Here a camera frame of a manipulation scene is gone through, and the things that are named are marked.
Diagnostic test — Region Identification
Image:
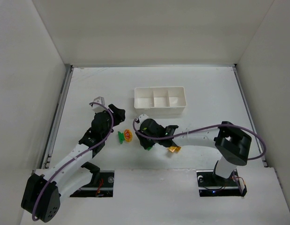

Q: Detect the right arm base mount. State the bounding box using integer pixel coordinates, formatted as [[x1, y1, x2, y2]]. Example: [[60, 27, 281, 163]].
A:
[[196, 170, 247, 197]]

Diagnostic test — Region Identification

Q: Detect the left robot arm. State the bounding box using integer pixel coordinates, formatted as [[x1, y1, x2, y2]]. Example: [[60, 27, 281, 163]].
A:
[[21, 102, 126, 223]]

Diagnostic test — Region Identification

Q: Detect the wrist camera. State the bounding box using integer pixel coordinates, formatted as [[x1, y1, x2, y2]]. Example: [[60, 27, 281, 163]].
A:
[[89, 97, 105, 112], [136, 114, 149, 123]]

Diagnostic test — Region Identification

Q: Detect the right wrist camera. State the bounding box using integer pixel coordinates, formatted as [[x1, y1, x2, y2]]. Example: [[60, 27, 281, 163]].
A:
[[136, 114, 149, 123]]

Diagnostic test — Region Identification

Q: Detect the yellow butterfly lego brick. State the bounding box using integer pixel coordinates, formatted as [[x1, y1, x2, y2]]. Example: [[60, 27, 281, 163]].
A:
[[124, 129, 133, 142]]

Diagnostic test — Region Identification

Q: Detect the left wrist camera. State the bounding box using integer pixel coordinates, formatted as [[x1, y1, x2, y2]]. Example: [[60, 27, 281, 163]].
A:
[[89, 97, 105, 112]]

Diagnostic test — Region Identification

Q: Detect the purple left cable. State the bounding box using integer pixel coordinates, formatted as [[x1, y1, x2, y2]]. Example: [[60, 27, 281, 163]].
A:
[[32, 102, 115, 221]]

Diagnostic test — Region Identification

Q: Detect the green flat lego brick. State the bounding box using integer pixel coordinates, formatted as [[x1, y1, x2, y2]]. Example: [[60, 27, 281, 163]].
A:
[[118, 131, 125, 144]]

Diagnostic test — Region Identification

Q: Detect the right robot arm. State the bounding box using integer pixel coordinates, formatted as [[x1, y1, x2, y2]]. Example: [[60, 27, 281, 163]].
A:
[[135, 114, 252, 179]]

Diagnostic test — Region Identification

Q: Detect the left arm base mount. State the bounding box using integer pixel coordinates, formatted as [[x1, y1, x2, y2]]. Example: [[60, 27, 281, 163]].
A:
[[70, 171, 115, 198]]

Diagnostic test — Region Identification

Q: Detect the white three-compartment container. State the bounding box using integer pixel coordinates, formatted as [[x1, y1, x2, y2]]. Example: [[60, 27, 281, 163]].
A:
[[134, 86, 187, 116]]

